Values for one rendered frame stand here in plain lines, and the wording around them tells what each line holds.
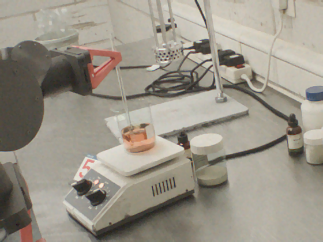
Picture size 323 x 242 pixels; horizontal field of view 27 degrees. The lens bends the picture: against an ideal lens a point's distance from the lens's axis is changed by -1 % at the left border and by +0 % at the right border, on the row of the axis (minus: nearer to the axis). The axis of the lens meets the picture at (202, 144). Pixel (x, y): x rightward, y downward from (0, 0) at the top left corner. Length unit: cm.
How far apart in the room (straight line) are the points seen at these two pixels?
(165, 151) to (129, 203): 11
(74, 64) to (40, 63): 9
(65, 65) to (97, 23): 250
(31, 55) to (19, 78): 53
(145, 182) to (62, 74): 22
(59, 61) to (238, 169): 40
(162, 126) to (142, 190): 40
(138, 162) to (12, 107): 70
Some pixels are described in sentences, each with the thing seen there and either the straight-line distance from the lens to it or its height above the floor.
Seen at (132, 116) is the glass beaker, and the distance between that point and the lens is 112.
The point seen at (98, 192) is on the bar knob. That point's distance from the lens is 110.
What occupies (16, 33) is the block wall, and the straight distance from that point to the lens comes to 349.
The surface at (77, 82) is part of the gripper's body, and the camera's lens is 105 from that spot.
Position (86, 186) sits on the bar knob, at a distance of 115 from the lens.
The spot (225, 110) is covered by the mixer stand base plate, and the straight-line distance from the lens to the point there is 152.
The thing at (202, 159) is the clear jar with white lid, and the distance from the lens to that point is 116.
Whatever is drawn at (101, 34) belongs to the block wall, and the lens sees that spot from 356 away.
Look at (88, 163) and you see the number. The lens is 131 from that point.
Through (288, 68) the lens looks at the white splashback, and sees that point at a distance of 155.
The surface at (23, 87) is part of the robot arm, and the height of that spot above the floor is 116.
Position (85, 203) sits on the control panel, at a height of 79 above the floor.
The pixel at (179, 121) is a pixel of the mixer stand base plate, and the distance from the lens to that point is 149.
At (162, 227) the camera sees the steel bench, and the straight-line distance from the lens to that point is 108.
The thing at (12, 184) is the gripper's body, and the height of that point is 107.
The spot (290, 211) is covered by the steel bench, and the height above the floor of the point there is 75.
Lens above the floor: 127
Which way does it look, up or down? 22 degrees down
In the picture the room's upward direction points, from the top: 9 degrees counter-clockwise
